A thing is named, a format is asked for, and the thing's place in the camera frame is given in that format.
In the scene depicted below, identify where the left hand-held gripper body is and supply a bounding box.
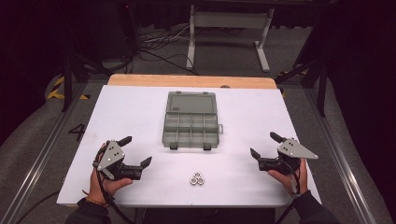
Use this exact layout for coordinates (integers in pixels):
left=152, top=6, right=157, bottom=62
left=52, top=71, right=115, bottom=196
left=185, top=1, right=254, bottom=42
left=92, top=139, right=145, bottom=181

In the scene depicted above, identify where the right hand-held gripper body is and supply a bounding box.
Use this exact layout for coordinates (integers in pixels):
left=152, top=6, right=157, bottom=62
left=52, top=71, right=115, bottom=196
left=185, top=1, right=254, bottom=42
left=257, top=137, right=319, bottom=176

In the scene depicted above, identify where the person's right hand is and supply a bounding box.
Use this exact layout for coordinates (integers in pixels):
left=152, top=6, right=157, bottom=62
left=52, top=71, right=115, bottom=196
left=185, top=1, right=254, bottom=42
left=267, top=158, right=310, bottom=196

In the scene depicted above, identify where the person's left hand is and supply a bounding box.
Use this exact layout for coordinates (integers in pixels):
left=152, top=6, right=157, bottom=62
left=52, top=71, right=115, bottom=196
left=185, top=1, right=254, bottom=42
left=88, top=143, right=134, bottom=206

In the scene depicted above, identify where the white table board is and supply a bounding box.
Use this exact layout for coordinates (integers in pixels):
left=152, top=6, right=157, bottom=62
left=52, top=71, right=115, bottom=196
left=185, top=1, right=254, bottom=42
left=56, top=84, right=322, bottom=209

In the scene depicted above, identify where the black tripod stand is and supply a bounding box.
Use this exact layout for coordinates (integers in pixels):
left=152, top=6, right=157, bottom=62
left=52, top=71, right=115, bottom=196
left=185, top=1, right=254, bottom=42
left=275, top=59, right=328, bottom=118
left=59, top=46, right=106, bottom=113

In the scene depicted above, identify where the grey plastic compartment box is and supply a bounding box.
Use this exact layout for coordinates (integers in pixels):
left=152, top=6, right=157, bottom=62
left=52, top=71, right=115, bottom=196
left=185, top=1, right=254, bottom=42
left=162, top=91, right=224, bottom=151

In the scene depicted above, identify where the yellow black floor tape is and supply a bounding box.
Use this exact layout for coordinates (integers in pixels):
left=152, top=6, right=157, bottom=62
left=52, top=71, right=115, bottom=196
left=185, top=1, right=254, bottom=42
left=46, top=76, right=92, bottom=101

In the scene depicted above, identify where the black equipment tower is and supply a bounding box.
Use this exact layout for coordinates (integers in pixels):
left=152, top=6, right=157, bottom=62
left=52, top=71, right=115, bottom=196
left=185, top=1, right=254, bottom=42
left=116, top=0, right=141, bottom=60

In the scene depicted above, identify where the white metal stand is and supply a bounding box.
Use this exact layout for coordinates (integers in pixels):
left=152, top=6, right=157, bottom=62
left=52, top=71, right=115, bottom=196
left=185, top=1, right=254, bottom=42
left=185, top=4, right=276, bottom=73

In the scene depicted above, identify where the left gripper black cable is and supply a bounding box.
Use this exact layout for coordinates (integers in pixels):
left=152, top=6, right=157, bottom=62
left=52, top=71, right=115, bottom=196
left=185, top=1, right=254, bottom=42
left=92, top=146, right=138, bottom=224

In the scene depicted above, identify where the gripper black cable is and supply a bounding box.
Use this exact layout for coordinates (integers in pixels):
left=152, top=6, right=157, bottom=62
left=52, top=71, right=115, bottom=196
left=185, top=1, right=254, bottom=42
left=274, top=160, right=303, bottom=224
left=92, top=146, right=138, bottom=224

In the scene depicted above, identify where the aluminium floor rail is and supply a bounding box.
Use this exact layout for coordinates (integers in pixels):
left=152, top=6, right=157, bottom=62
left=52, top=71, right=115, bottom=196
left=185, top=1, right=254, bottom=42
left=303, top=88, right=377, bottom=224
left=0, top=82, right=88, bottom=224

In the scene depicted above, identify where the orange bracelet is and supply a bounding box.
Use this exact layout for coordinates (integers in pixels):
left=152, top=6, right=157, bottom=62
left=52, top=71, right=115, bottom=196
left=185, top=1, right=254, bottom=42
left=82, top=189, right=108, bottom=208

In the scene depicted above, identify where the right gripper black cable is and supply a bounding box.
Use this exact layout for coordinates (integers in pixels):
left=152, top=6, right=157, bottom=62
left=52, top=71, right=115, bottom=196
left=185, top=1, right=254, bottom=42
left=274, top=160, right=303, bottom=224

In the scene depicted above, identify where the black floor cable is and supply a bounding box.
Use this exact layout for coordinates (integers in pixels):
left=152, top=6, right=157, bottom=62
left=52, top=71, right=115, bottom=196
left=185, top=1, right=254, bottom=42
left=15, top=189, right=61, bottom=224

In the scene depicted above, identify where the bundle of floor cables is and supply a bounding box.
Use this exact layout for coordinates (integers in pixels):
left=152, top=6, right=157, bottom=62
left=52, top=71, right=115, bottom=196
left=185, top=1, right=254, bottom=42
left=136, top=24, right=200, bottom=76

